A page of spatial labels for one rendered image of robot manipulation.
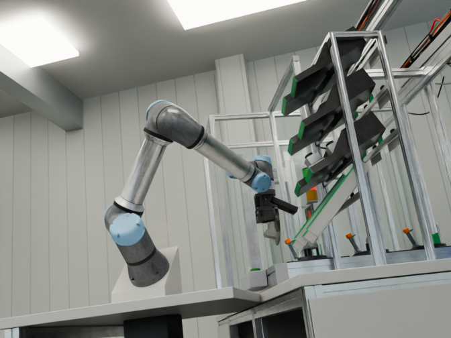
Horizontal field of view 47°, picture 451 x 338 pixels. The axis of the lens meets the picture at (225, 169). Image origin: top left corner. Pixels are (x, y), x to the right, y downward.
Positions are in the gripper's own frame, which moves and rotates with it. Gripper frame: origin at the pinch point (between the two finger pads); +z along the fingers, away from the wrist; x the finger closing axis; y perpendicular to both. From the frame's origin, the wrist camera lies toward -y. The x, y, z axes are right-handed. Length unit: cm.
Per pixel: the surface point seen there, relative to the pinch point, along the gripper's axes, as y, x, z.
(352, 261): -21.8, 16.8, 12.3
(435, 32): -113, -33, -113
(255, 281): 11.7, 2.1, 14.4
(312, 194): -22.4, -16.4, -22.4
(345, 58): -21, 48, -53
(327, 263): -12.5, 16.8, 12.3
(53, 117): 141, -313, -204
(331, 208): -5.6, 49.0, -0.5
